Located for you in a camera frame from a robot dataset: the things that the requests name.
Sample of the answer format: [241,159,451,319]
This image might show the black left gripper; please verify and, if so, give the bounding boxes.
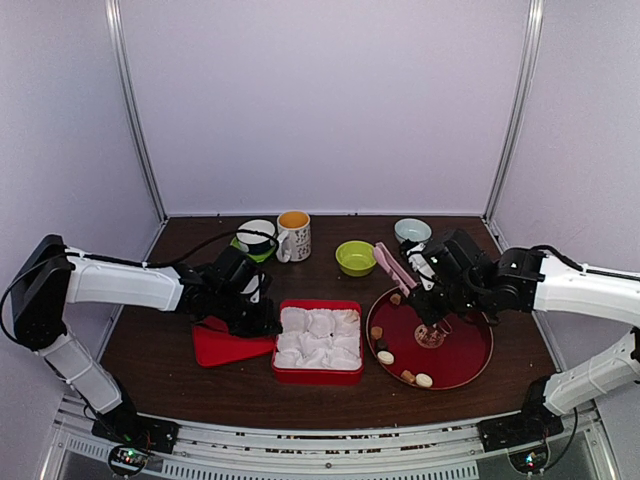
[213,287,283,339]

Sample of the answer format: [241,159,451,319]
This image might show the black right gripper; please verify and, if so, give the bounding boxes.
[407,282,488,328]

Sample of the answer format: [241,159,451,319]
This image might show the red tin lid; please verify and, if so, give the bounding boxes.
[192,317,275,368]

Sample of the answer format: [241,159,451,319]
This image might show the red tin box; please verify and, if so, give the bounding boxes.
[271,299,364,386]

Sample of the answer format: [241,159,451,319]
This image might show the pink tongs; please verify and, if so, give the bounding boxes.
[373,242,417,297]

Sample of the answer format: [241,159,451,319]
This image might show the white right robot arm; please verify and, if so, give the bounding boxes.
[400,229,639,442]

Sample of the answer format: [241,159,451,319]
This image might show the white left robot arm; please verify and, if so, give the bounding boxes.
[1,235,282,444]

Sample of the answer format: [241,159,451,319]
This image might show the white spiral chocolate front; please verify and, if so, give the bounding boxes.
[415,373,433,388]

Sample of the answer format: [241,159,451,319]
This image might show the white spiral chocolate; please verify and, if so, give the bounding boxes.
[415,373,433,388]
[377,351,395,365]

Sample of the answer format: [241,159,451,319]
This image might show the tan caramel chocolate front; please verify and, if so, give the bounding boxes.
[401,370,416,384]

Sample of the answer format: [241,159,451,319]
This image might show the white spiral chocolate left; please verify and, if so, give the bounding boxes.
[377,351,395,365]

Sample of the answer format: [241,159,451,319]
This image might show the round red tray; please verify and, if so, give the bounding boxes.
[365,288,494,391]

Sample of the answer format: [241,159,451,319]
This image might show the pale blue ceramic bowl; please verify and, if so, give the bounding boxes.
[394,218,432,246]

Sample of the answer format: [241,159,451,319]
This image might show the white dark-banded cup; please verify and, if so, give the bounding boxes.
[235,219,276,255]

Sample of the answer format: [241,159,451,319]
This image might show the green saucer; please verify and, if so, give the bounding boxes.
[230,236,276,263]

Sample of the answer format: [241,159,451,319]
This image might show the patterned mug yellow inside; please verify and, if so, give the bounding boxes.
[276,211,311,263]

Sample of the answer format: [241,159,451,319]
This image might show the lime green bowl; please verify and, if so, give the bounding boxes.
[335,240,377,278]

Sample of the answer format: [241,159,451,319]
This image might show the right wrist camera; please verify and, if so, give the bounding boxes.
[400,240,435,291]

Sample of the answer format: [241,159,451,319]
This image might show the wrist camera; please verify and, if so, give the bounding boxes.
[242,272,272,304]
[400,240,435,291]

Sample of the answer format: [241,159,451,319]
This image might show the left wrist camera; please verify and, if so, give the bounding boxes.
[242,272,272,304]

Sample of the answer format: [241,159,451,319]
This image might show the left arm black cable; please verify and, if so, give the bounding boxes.
[0,227,281,341]

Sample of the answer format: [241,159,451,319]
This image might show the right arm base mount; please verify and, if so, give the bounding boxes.
[477,413,564,476]

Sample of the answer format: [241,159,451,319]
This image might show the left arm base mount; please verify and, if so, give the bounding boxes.
[91,416,179,478]

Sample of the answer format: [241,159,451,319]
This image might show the aluminium front rail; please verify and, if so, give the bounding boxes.
[49,394,601,480]

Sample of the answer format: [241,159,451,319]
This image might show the right aluminium frame post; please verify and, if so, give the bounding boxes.
[483,0,545,224]

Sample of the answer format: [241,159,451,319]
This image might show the aluminium frame post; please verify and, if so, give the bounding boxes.
[483,0,545,224]
[105,0,168,223]

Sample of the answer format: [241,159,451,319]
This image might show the left aluminium frame post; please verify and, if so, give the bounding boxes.
[105,0,168,223]

